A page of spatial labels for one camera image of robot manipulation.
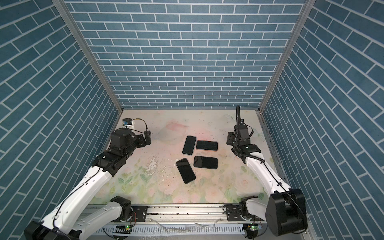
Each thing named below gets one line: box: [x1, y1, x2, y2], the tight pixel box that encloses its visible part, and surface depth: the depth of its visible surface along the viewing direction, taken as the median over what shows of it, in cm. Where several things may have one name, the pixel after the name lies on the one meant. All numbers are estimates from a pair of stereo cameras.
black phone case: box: [193, 156, 218, 170], surface depth 95 cm
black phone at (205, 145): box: [196, 140, 218, 151], surface depth 101 cm
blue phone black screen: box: [182, 135, 197, 156], surface depth 102 cm
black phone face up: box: [175, 157, 196, 184], surface depth 90 cm
